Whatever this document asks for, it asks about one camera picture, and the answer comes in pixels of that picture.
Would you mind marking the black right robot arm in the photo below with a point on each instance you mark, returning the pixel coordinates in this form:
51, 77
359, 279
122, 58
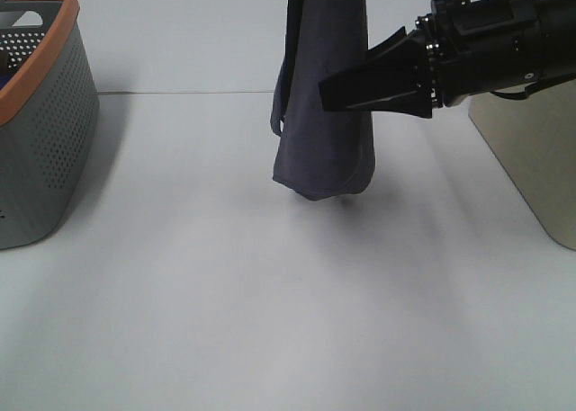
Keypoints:
452, 30

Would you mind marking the beige basket grey rim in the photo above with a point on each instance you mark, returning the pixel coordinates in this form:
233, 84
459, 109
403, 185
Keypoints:
526, 109

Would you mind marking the dark item inside grey basket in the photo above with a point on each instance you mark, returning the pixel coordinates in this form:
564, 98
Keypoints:
5, 73

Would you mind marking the grey perforated basket orange rim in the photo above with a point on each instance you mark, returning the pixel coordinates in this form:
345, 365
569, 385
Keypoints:
49, 111

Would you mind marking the dark blue-grey towel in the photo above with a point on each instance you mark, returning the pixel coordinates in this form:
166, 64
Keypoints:
321, 154

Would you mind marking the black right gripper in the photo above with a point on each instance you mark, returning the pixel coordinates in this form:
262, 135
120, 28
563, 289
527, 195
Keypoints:
394, 78

